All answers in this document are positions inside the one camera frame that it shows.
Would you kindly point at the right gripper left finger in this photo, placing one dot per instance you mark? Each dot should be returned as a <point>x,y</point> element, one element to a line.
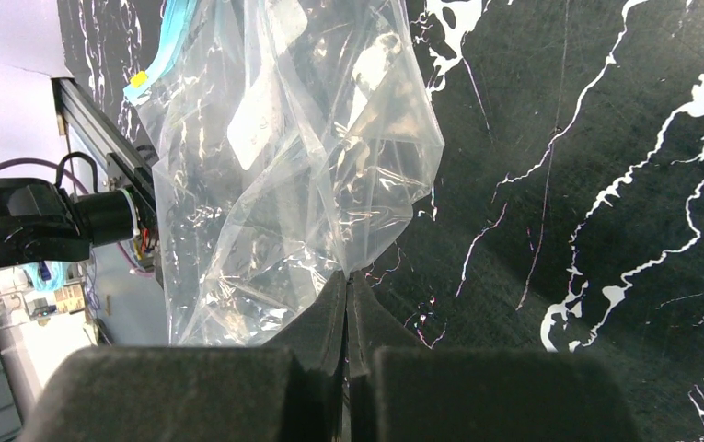
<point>288,389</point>

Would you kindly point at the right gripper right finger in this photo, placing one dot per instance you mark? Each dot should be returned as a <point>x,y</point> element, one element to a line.
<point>400,390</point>

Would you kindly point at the clear zip top bag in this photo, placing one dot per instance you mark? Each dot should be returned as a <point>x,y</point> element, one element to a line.
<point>293,139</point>

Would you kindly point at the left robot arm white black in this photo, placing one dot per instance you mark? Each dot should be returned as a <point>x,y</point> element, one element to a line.
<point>40,222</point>

